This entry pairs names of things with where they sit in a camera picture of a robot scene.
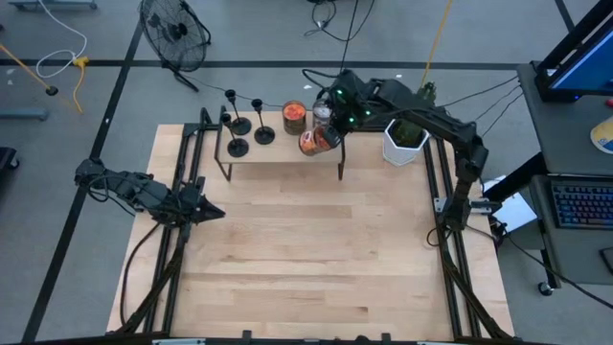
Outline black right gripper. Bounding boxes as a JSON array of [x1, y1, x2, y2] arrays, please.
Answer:
[[325, 70, 379, 149]]

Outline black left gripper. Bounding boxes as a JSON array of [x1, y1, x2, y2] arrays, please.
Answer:
[[172, 175, 226, 226]]

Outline orange glass candle jar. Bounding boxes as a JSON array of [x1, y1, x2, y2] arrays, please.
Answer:
[[298, 125, 343, 157], [282, 100, 308, 137]]

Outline grey glass candle jar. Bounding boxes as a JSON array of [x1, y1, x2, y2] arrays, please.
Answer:
[[312, 99, 333, 128]]

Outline black candlestick holder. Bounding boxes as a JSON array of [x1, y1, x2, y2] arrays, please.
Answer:
[[223, 88, 253, 137], [251, 98, 277, 147], [219, 112, 250, 159]]

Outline wooden shelf riser black legs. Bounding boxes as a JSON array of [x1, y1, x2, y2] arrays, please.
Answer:
[[213, 109, 346, 182]]

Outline green cactus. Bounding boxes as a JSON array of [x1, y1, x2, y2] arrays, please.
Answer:
[[396, 80, 438, 145]]

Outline black floor fan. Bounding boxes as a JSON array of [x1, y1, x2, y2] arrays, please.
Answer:
[[138, 0, 212, 93]]

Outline orange pole black foot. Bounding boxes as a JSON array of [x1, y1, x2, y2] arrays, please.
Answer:
[[0, 45, 59, 98]]

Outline black floor object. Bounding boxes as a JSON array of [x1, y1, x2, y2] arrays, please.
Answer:
[[0, 147, 20, 173]]

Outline grey metal floor base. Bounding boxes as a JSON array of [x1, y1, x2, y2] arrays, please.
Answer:
[[8, 0, 98, 12], [0, 107, 48, 122]]

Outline grey side desk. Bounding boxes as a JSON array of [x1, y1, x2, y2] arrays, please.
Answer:
[[515, 61, 613, 287]]

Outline backlit rainbow keyboard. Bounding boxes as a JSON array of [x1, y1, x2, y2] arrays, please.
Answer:
[[550, 183, 613, 229]]

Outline computer monitor blue screen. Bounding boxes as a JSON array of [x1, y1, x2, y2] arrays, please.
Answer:
[[534, 0, 613, 103]]

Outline white tub yellow blue label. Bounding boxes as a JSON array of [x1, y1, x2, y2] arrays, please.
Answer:
[[589, 114, 613, 154]]

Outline black coiled floor cable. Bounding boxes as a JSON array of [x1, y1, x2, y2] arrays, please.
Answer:
[[301, 0, 375, 92]]

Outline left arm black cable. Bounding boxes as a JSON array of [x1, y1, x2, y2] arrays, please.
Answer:
[[118, 220, 164, 332]]

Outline yellow hanging cable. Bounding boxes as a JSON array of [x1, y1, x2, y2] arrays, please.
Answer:
[[420, 0, 454, 87]]

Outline right arm silver base bracket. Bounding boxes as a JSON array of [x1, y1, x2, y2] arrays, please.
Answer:
[[433, 196, 502, 216]]

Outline thin black cable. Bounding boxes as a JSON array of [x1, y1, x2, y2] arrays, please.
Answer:
[[471, 75, 521, 100]]

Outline yellow power cord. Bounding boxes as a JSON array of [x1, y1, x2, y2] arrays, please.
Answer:
[[71, 56, 91, 115]]

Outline white floor cable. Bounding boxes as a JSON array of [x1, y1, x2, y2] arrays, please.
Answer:
[[35, 0, 89, 81]]

